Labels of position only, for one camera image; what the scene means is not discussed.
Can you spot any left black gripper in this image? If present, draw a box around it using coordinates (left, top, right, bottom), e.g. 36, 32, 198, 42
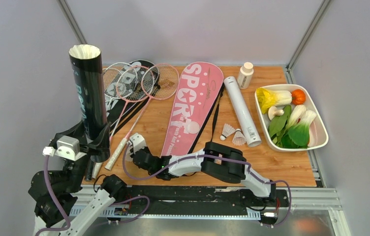
55, 115, 112, 192

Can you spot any shuttlecock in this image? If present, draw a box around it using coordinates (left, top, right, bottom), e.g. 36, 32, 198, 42
232, 129, 246, 146
220, 123, 236, 141
68, 44, 101, 59

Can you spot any black shuttlecock tube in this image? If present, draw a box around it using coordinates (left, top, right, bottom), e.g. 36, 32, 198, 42
68, 44, 111, 164

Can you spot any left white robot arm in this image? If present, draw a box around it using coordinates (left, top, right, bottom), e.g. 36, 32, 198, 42
28, 121, 127, 236

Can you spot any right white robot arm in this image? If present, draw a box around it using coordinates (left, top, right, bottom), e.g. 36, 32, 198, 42
129, 142, 288, 206

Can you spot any pink racket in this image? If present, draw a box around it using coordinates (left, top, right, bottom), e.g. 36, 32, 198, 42
105, 63, 179, 170
110, 65, 148, 141

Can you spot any black racket cover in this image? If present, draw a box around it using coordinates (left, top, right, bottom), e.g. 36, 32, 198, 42
103, 59, 155, 131

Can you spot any pink racket right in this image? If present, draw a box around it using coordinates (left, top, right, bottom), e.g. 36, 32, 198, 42
105, 63, 179, 170

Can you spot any pink racket cover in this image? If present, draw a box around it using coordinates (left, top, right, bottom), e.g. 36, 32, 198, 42
161, 61, 224, 156

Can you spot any white shuttlecock tube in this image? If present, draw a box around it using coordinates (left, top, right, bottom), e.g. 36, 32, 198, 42
223, 76, 262, 148

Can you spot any beige plastic bottle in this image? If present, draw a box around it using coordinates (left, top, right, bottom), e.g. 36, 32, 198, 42
236, 62, 254, 89

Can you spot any green leaf vegetable toy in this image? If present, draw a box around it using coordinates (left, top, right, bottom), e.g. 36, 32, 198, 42
268, 105, 292, 137

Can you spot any mushroom toy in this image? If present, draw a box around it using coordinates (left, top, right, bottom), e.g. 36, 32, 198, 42
268, 106, 285, 121

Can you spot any yellow napa cabbage toy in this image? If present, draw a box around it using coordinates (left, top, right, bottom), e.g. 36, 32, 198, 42
256, 88, 292, 114

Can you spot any bok choy toy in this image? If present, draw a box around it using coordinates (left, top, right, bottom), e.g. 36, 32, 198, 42
288, 110, 317, 148

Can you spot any orange tomato toy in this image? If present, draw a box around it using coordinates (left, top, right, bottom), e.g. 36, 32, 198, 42
291, 89, 306, 105

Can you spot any white plastic tray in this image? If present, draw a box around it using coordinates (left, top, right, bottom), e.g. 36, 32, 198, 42
254, 84, 329, 152

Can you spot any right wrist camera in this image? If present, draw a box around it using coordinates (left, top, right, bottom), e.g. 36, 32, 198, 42
125, 133, 147, 162

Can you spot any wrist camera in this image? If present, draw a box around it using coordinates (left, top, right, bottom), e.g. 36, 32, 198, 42
42, 136, 87, 161
125, 133, 147, 162

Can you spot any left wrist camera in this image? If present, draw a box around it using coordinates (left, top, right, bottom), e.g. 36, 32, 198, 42
42, 136, 87, 161

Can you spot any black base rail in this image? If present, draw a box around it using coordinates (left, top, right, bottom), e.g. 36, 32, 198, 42
103, 185, 289, 218

